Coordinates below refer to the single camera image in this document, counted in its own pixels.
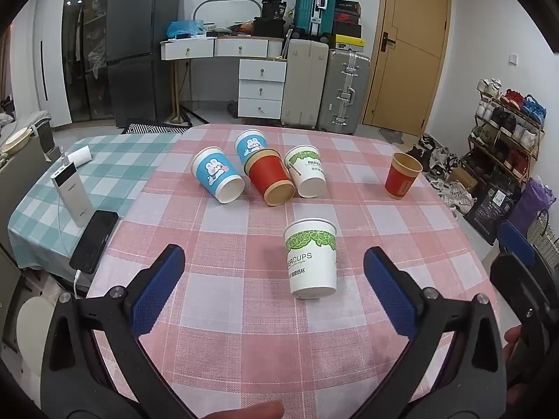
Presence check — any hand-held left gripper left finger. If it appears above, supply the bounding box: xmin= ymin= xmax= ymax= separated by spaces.
xmin=41 ymin=244 xmax=206 ymax=419

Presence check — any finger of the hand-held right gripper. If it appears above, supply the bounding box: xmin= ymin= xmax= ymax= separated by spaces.
xmin=498 ymin=221 xmax=552 ymax=277
xmin=489 ymin=251 xmax=553 ymax=387

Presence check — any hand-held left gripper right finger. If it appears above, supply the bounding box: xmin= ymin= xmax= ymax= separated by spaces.
xmin=349 ymin=246 xmax=510 ymax=419

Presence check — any white green-leaf paper cup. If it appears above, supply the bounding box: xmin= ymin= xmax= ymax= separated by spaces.
xmin=284 ymin=145 xmax=327 ymax=198
xmin=284 ymin=218 xmax=339 ymax=300

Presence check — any red paper cup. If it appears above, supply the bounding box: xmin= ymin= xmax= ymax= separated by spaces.
xmin=243 ymin=149 xmax=296 ymax=207
xmin=384 ymin=153 xmax=424 ymax=201

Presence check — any blue bunny paper cup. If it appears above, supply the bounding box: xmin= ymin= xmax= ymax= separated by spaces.
xmin=234 ymin=129 xmax=268 ymax=167
xmin=191 ymin=146 xmax=245 ymax=205

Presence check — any person's right hand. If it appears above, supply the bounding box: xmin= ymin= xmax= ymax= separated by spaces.
xmin=503 ymin=324 xmax=539 ymax=403

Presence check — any person's left hand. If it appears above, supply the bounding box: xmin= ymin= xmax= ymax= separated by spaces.
xmin=202 ymin=398 xmax=285 ymax=419

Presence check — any woven basket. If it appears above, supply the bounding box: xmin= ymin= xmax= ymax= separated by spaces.
xmin=526 ymin=209 xmax=559 ymax=270

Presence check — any purple bag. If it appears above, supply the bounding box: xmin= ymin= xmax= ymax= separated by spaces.
xmin=508 ymin=178 xmax=558 ymax=237

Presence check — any black shopping bag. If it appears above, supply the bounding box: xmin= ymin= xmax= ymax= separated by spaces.
xmin=464 ymin=175 xmax=523 ymax=246

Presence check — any black smartphone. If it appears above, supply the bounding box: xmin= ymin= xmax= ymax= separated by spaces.
xmin=69 ymin=210 xmax=120 ymax=275

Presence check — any cardboard box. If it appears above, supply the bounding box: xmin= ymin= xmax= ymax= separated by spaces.
xmin=447 ymin=167 xmax=480 ymax=193

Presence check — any pile of shoes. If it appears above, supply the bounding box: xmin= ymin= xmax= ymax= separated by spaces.
xmin=405 ymin=134 xmax=478 ymax=218

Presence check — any pink checked tablecloth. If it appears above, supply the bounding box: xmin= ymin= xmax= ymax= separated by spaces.
xmin=86 ymin=123 xmax=503 ymax=419

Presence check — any shoe rack with shoes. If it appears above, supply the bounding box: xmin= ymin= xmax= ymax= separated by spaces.
xmin=466 ymin=78 xmax=547 ymax=186

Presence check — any white power bank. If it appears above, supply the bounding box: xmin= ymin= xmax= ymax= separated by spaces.
xmin=50 ymin=161 xmax=93 ymax=228

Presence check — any green checked cloth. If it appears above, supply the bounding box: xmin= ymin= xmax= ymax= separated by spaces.
xmin=8 ymin=133 xmax=193 ymax=272

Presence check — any white paper roll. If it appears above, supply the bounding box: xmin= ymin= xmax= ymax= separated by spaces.
xmin=67 ymin=147 xmax=93 ymax=167

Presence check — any black white striped rug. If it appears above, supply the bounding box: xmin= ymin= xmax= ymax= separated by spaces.
xmin=121 ymin=118 xmax=191 ymax=135

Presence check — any silver suitcase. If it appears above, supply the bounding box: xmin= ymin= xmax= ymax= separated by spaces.
xmin=317 ymin=47 xmax=372 ymax=136

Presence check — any beige bowl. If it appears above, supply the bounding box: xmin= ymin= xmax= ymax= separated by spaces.
xmin=3 ymin=128 xmax=32 ymax=156

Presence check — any wooden door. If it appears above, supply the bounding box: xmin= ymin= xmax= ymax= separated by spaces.
xmin=362 ymin=0 xmax=452 ymax=137

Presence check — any white drawer unit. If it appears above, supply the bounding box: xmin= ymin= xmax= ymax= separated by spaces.
xmin=238 ymin=58 xmax=288 ymax=120

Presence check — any beige suitcase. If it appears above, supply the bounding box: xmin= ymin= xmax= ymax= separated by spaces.
xmin=281 ymin=38 xmax=331 ymax=130

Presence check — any dark grey refrigerator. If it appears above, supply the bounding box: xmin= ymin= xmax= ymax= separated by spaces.
xmin=106 ymin=0 xmax=182 ymax=129

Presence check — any white dressing desk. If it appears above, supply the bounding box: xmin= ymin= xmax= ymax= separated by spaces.
xmin=159 ymin=34 xmax=289 ymax=124

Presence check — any white wardrobe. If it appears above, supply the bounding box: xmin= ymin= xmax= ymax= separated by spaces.
xmin=12 ymin=0 xmax=73 ymax=130

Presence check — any glass door cabinet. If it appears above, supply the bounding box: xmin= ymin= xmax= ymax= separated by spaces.
xmin=60 ymin=0 xmax=115 ymax=124

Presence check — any blue plastic bag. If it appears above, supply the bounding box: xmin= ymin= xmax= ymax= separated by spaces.
xmin=167 ymin=19 xmax=207 ymax=40

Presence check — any stack of shoe boxes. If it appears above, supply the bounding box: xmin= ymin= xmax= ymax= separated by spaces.
xmin=331 ymin=0 xmax=366 ymax=52

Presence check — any arched mirror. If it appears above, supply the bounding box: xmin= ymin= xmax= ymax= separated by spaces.
xmin=193 ymin=0 xmax=263 ymax=32

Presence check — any teal suitcase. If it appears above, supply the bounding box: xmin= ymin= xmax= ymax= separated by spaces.
xmin=292 ymin=0 xmax=340 ymax=38

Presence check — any white charging cable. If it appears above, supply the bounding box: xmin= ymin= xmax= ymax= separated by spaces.
xmin=72 ymin=270 xmax=88 ymax=300

